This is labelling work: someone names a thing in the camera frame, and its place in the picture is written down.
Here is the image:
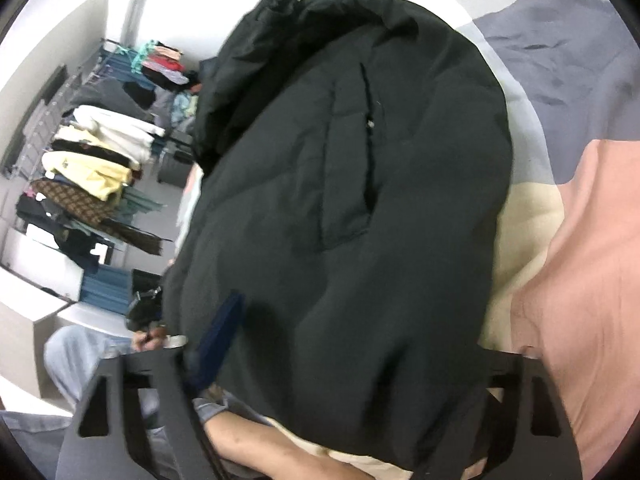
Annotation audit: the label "white hoodie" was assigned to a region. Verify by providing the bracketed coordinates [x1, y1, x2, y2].
[74, 104, 167, 162]

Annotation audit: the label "black puffer jacket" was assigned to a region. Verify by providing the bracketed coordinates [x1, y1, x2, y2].
[160, 0, 517, 473]

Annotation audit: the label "yellow fleece jacket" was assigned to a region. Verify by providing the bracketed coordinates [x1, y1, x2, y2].
[41, 150, 134, 202]

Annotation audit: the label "black bag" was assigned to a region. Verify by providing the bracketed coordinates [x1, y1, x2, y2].
[126, 269, 167, 332]

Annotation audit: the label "person's left forearm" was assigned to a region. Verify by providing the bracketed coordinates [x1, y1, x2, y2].
[202, 409, 387, 480]

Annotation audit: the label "dark grey hanging garment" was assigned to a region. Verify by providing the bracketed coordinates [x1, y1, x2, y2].
[74, 76, 157, 122]

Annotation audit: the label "brown patterned garment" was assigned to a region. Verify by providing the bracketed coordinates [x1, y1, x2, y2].
[31, 177, 168, 257]

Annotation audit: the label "teal hanging garment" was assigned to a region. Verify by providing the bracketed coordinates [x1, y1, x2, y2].
[119, 189, 167, 222]

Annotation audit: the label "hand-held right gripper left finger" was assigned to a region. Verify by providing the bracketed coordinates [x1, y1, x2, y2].
[55, 291, 247, 480]

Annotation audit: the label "red and pink hanging garments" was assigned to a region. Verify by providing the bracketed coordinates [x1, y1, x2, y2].
[141, 44, 190, 87]

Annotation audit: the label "white cabinet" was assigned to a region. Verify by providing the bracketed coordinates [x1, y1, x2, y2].
[0, 230, 87, 397]

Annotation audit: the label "metal clothes rack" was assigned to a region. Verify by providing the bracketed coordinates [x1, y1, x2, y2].
[1, 35, 123, 178]

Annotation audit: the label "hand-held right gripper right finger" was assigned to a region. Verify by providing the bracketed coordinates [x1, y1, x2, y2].
[419, 346, 584, 480]

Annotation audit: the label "person's blue jeans legs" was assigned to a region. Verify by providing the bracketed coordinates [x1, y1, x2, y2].
[0, 324, 231, 480]

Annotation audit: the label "blue pleated cloth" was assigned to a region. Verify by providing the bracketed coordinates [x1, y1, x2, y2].
[81, 264, 135, 317]

